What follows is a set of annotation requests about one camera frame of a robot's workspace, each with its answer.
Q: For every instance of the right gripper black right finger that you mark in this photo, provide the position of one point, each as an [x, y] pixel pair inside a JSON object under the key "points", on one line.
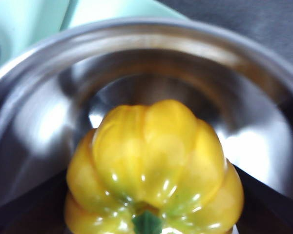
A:
{"points": [[273, 214]]}

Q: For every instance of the yellow toy pumpkin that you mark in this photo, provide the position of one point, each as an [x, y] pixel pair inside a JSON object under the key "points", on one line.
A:
{"points": [[161, 158]]}

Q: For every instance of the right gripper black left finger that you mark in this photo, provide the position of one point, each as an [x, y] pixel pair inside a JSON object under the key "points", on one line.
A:
{"points": [[27, 214]]}

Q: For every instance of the mint green hinged cooker cover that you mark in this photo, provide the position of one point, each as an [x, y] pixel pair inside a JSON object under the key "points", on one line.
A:
{"points": [[27, 24]]}

